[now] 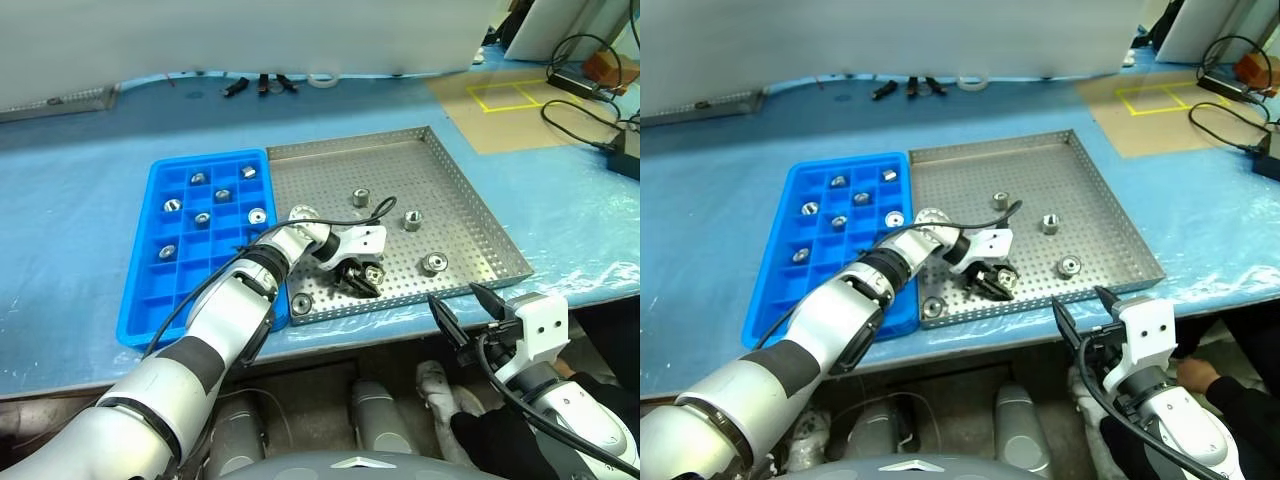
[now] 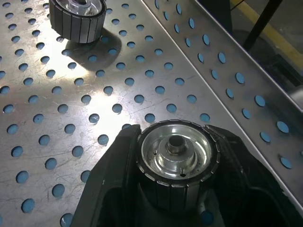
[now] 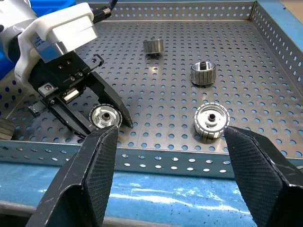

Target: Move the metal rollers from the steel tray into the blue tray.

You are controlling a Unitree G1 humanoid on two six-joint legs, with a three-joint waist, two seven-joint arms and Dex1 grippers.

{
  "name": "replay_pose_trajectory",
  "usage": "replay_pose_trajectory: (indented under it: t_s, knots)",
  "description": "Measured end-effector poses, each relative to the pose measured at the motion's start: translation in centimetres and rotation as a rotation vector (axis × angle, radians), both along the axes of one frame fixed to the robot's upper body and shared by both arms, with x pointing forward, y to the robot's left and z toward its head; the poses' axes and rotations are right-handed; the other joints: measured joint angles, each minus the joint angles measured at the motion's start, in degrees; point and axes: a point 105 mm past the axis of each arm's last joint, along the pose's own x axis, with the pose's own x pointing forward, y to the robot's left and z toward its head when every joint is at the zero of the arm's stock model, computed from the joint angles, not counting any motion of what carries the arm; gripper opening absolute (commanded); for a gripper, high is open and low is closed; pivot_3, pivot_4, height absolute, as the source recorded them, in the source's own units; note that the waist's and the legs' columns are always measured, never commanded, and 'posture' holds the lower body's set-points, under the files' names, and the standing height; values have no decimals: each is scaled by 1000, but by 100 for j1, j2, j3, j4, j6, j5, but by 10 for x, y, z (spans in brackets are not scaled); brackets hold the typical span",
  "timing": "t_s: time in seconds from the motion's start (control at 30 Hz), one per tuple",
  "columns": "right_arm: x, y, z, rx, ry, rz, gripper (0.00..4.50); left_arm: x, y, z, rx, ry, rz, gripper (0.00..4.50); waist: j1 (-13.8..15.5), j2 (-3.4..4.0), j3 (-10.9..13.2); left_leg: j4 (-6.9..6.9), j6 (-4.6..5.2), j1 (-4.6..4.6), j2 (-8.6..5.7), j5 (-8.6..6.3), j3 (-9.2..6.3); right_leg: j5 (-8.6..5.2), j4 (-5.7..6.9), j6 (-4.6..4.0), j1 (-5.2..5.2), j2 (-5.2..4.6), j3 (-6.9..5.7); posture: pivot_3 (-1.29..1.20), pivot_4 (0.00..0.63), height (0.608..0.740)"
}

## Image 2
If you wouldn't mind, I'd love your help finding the black-rimmed metal roller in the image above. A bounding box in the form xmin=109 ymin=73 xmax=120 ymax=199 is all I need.
xmin=138 ymin=119 xmax=223 ymax=213
xmin=48 ymin=0 xmax=107 ymax=44

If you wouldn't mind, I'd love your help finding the black metal table leg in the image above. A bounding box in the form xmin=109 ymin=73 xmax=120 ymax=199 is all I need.
xmin=196 ymin=0 xmax=235 ymax=34
xmin=243 ymin=0 xmax=278 ymax=49

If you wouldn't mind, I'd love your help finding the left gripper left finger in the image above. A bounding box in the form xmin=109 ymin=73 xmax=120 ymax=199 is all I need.
xmin=73 ymin=124 xmax=157 ymax=227

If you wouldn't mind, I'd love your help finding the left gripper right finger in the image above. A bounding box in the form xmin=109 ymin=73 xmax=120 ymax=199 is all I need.
xmin=204 ymin=124 xmax=302 ymax=227

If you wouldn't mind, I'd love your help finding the perforated steel tray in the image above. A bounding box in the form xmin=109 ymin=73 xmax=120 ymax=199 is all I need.
xmin=0 ymin=0 xmax=303 ymax=227

